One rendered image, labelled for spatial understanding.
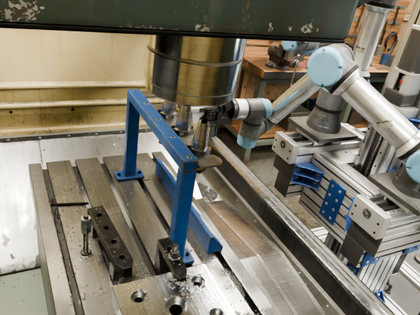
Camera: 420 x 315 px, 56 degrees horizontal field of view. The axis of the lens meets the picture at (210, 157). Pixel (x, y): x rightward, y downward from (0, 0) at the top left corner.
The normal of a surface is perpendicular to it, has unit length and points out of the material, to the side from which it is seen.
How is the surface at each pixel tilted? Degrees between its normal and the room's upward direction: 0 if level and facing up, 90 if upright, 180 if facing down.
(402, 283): 0
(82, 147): 24
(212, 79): 90
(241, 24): 90
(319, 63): 86
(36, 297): 0
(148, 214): 0
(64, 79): 90
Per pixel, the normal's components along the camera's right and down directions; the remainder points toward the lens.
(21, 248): 0.32, -0.59
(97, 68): 0.44, 0.49
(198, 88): 0.18, 0.50
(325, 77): -0.61, 0.24
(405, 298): 0.15, -0.86
